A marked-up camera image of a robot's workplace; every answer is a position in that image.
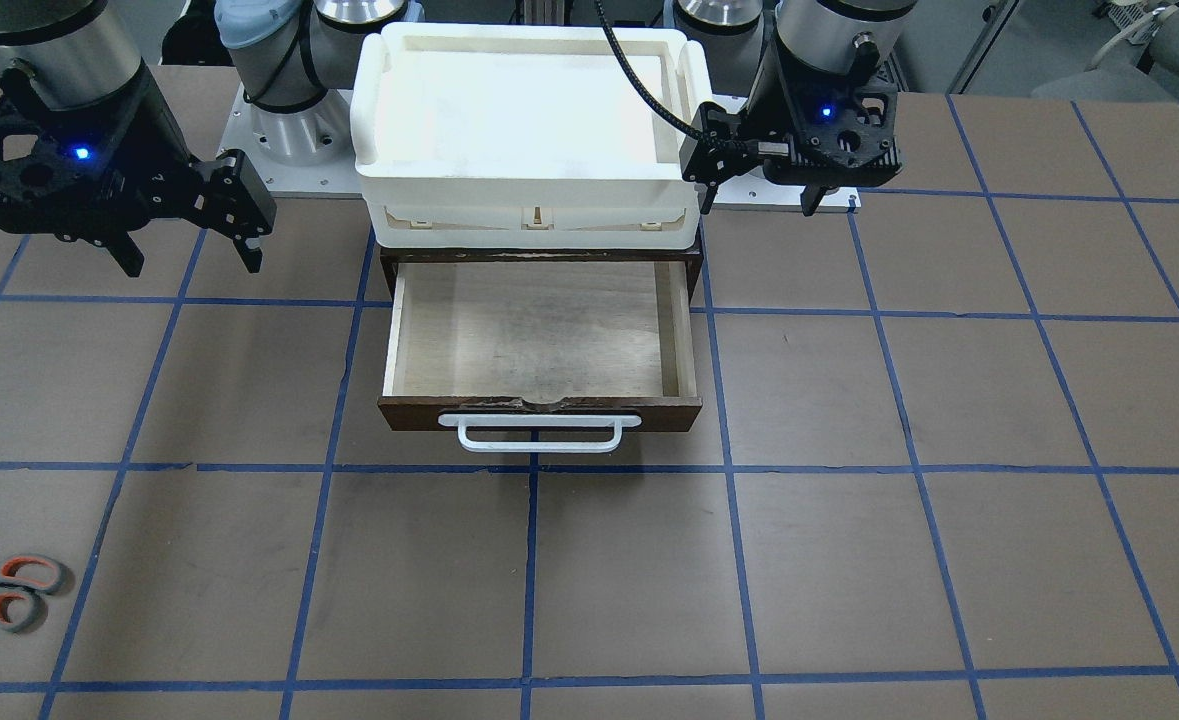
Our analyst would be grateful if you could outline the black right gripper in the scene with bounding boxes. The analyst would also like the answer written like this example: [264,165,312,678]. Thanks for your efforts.
[0,68,263,278]

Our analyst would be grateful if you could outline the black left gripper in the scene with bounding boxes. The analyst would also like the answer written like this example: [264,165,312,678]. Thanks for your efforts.
[700,60,903,217]

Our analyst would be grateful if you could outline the orange grey handled scissors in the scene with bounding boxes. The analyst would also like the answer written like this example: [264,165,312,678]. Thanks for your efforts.
[0,553,71,633]

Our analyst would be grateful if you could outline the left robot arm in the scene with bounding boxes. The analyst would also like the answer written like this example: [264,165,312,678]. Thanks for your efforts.
[681,1,913,214]

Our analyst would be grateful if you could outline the open wooden drawer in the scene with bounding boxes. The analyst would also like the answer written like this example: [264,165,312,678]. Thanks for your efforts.
[378,260,703,432]

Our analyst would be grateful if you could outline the white plastic storage box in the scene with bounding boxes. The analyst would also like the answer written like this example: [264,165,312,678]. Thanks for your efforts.
[350,22,700,250]

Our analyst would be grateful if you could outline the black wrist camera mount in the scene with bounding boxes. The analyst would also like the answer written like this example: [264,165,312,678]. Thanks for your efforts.
[680,101,793,189]
[192,148,277,243]

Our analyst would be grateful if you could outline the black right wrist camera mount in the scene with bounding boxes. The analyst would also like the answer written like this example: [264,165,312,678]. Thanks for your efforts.
[192,148,277,243]

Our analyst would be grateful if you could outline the black braided cable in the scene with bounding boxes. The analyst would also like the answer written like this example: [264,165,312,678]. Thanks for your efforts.
[594,0,710,143]

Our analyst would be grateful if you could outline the white drawer handle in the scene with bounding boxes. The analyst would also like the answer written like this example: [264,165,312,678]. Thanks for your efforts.
[437,412,641,454]

